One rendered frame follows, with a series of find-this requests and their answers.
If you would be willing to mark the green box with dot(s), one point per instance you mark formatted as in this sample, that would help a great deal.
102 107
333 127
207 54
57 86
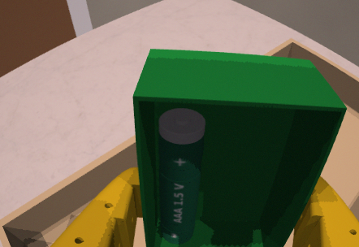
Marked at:
270 125

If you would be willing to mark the tan shallow tray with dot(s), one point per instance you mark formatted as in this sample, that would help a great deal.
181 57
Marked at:
40 222

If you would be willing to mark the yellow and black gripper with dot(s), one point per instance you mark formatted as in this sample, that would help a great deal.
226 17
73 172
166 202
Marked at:
109 220

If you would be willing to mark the green aaa battery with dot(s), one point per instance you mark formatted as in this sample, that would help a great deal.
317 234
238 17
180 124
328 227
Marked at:
180 150

